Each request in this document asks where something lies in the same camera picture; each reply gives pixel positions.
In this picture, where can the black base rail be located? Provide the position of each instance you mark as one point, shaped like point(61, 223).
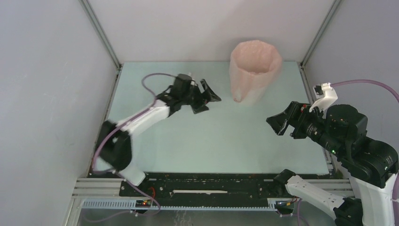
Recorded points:
point(212, 188)

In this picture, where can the pink plastic trash bag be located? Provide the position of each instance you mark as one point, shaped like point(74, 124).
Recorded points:
point(256, 56)

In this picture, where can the aluminium frame post right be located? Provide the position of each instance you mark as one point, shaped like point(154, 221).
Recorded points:
point(322, 29)

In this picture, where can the aluminium frame post left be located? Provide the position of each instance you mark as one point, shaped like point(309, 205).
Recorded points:
point(87, 7)

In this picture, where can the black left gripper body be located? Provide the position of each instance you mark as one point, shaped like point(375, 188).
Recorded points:
point(194, 95)

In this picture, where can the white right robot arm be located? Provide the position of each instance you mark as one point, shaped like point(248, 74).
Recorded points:
point(373, 165)

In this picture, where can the white cable duct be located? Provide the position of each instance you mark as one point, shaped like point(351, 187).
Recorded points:
point(131, 204)

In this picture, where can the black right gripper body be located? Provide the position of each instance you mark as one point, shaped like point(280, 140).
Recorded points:
point(331, 141)

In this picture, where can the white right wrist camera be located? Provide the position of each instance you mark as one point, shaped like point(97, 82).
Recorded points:
point(325, 96)

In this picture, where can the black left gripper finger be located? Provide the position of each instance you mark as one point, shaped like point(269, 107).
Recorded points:
point(208, 95)
point(199, 106)

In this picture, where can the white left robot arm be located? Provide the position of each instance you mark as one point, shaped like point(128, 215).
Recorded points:
point(114, 146)

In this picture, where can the aluminium frame post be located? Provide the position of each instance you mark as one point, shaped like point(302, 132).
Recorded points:
point(322, 29)
point(87, 7)

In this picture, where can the white faceted trash bin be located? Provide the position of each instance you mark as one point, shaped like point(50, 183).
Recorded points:
point(248, 88)

